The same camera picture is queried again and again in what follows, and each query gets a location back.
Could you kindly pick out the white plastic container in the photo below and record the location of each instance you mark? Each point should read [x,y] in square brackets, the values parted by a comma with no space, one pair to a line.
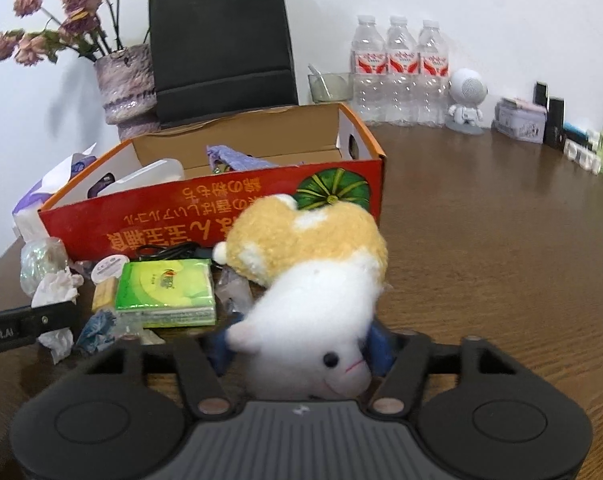
[151,172]

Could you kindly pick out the small black box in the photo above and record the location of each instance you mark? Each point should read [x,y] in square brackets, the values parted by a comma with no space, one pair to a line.
[540,94]

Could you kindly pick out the purple cloth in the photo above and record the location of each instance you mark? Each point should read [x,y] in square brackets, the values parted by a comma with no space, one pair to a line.
[236,159]

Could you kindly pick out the crumpled clear plastic wrap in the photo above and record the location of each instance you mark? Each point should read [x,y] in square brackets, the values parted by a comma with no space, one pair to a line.
[41,260]

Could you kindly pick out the white round lid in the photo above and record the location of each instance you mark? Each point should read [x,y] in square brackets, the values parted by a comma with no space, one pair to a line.
[108,267]

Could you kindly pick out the orange cardboard box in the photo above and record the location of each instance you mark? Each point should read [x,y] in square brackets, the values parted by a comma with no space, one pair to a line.
[156,215]

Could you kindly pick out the white spoon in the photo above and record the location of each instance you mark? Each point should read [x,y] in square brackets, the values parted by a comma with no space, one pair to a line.
[317,74]

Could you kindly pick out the tall black box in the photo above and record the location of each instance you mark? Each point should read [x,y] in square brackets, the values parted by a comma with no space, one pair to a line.
[555,122]

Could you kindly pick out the purple ceramic vase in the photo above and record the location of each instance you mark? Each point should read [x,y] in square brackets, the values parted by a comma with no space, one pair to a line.
[126,80]

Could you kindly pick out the white robot figurine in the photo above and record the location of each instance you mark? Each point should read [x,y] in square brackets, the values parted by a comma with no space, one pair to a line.
[466,87]

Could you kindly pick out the white crumpled tissue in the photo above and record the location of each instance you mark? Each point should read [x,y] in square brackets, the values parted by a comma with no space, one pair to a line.
[53,287]

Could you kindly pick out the small white bottle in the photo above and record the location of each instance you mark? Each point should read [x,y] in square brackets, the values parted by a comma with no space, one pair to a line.
[577,152]

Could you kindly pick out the glass cup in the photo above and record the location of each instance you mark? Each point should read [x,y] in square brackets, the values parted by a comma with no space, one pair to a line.
[331,89]

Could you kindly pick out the clear plastic wrapper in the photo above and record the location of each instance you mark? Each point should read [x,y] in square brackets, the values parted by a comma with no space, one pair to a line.
[236,292]

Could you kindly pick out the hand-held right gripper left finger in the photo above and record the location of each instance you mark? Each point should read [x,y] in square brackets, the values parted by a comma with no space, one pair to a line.
[216,356]

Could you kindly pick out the white and yellow plush toy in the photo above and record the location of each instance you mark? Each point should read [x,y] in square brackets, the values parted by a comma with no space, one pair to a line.
[311,300]

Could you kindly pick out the purple and white tissue package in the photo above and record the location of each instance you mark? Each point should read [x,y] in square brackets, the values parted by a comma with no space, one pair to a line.
[46,185]

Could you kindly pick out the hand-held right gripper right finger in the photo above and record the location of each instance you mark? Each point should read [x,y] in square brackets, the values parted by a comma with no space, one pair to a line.
[382,346]

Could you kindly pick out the black and teal box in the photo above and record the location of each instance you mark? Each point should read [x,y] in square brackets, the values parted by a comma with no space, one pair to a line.
[576,132]

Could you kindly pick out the green tissue pack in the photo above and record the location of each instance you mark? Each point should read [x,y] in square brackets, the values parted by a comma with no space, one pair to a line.
[166,290]

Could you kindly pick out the blue crumpled wrapper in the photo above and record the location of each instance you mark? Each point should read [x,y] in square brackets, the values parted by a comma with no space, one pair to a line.
[96,332]

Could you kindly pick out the black paper bag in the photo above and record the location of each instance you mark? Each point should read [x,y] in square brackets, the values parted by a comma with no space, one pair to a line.
[221,45]

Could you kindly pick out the small yellow packet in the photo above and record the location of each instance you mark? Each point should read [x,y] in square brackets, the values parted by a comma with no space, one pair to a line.
[103,296]

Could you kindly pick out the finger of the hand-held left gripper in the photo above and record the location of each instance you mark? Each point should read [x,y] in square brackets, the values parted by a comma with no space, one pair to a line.
[53,319]

